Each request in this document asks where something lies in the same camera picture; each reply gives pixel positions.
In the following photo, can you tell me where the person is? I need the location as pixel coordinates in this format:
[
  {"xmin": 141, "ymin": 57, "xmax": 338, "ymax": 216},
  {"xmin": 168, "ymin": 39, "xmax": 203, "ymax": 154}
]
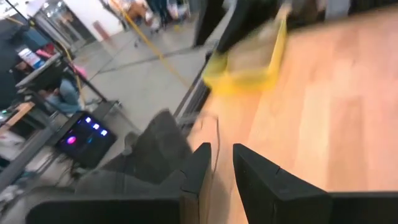
[{"xmin": 39, "ymin": 77, "xmax": 82, "ymax": 114}]

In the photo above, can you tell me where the computer tower with coloured lights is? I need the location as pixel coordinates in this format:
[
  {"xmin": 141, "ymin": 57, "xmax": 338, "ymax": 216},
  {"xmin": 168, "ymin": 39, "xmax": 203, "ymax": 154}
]
[{"xmin": 55, "ymin": 111, "xmax": 118, "ymax": 169}]

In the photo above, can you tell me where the yellow plastic bin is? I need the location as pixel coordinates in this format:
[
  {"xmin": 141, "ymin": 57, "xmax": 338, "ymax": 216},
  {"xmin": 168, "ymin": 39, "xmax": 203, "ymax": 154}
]
[{"xmin": 202, "ymin": 6, "xmax": 289, "ymax": 96}]

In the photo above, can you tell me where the yellow hanging cable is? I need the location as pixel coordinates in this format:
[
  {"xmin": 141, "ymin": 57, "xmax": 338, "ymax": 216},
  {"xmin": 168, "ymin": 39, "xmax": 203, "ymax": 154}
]
[{"xmin": 119, "ymin": 6, "xmax": 190, "ymax": 90}]

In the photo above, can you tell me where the black aluminium table frame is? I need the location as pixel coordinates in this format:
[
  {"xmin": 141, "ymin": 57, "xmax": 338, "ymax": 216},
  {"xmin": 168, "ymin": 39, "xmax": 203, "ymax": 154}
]
[{"xmin": 172, "ymin": 49, "xmax": 218, "ymax": 125}]

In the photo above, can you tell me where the dark grey baseball cap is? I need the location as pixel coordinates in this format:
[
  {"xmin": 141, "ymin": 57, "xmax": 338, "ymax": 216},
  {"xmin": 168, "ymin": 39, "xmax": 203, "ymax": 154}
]
[{"xmin": 73, "ymin": 108, "xmax": 193, "ymax": 202}]

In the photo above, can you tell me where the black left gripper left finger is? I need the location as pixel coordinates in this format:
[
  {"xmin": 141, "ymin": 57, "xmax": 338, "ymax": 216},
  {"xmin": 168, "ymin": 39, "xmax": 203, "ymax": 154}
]
[{"xmin": 179, "ymin": 142, "xmax": 213, "ymax": 224}]

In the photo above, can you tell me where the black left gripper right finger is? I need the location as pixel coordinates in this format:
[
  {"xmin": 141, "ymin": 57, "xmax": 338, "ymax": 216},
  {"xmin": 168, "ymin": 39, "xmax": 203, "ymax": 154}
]
[{"xmin": 233, "ymin": 142, "xmax": 333, "ymax": 224}]

